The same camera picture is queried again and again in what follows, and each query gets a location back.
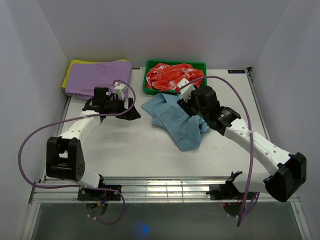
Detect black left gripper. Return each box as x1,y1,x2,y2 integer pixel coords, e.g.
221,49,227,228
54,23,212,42
104,95,140,121

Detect light blue trousers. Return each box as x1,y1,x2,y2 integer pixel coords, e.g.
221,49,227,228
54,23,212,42
141,93,211,152

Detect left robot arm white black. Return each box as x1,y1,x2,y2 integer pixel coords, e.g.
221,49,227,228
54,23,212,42
46,82,141,200

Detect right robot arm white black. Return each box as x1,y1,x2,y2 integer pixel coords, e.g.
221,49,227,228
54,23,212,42
178,85,307,203

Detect red white patterned trousers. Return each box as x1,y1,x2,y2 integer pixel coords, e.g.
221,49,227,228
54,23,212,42
145,62,205,92

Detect folded purple trousers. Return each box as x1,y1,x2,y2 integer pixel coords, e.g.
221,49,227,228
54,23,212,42
64,61,132,100

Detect folded yellow trousers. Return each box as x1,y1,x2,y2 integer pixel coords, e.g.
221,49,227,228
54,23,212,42
61,59,133,90

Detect green plastic bin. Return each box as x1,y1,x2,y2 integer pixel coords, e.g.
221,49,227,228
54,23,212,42
142,60,207,95

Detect dark label on table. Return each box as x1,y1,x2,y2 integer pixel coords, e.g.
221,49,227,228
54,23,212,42
227,69,246,74

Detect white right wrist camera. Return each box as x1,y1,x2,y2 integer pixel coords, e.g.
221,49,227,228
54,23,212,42
176,78,196,102

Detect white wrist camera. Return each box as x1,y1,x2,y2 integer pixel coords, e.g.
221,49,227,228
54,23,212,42
176,78,196,102
113,82,128,101

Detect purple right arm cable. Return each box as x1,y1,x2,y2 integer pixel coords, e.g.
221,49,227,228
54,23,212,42
179,75,261,228

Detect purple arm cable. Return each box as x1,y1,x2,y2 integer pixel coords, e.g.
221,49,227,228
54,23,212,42
17,80,137,225
179,75,261,228

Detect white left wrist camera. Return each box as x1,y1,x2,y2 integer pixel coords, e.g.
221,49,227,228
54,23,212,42
113,82,128,101

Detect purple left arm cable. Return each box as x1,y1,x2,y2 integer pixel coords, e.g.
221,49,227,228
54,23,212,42
17,80,137,225

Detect aluminium table edge rail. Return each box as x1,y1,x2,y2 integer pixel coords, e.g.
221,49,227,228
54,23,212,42
28,176,301,204

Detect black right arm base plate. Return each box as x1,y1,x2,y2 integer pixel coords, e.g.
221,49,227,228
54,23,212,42
206,171,247,201

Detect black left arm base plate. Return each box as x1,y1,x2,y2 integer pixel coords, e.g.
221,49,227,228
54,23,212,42
77,187,121,202

